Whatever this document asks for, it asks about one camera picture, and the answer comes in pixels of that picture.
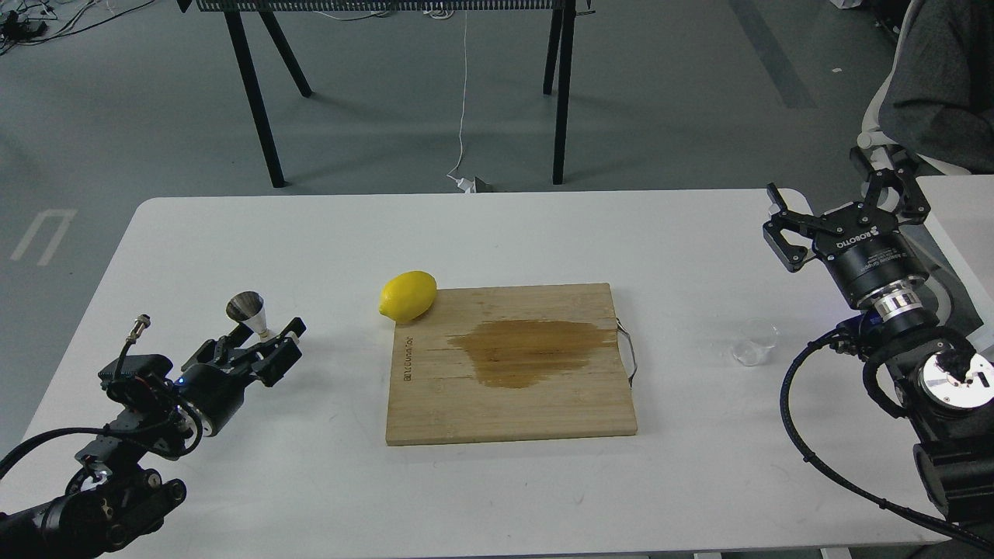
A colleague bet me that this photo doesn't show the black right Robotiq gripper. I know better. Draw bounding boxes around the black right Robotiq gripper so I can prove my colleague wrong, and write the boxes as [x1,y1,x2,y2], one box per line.
[762,144,932,310]

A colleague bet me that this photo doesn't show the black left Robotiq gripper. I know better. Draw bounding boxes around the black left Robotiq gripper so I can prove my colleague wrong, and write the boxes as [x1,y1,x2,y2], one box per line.
[176,316,308,436]

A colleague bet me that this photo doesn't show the steel double jigger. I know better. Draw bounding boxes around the steel double jigger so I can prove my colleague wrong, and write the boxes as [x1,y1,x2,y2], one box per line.
[226,290,273,341]

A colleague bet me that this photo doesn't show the clear plastic measuring cup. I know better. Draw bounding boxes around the clear plastic measuring cup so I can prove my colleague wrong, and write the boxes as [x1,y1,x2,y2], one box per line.
[730,318,780,367]

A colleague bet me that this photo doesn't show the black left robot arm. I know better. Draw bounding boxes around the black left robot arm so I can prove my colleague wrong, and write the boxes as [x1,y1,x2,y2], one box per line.
[2,318,306,558]

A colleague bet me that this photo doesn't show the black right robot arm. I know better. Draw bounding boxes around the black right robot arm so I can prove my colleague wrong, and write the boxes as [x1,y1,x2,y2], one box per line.
[763,148,993,554]

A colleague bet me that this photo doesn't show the white office chair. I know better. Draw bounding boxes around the white office chair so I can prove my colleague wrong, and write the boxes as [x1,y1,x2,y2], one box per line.
[852,1,971,176]

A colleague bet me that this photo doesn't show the person in grey clothes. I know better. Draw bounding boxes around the person in grey clothes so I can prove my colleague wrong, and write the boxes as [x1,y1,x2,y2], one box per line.
[880,1,993,175]

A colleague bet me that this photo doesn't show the yellow lemon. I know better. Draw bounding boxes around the yellow lemon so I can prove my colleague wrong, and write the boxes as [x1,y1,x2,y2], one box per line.
[377,270,437,323]

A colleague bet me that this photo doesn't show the wooden cutting board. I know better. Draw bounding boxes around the wooden cutting board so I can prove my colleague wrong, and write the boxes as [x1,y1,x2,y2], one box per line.
[384,283,637,446]

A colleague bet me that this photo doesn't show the black metal trestle table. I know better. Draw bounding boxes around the black metal trestle table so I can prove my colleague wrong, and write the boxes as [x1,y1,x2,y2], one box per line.
[175,1,594,189]

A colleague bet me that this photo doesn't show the white cable with plug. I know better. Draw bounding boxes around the white cable with plug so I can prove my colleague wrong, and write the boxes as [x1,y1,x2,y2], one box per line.
[446,9,495,193]

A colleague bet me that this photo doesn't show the black cables on floor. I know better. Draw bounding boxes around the black cables on floor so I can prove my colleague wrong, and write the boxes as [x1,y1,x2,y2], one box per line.
[0,0,156,55]

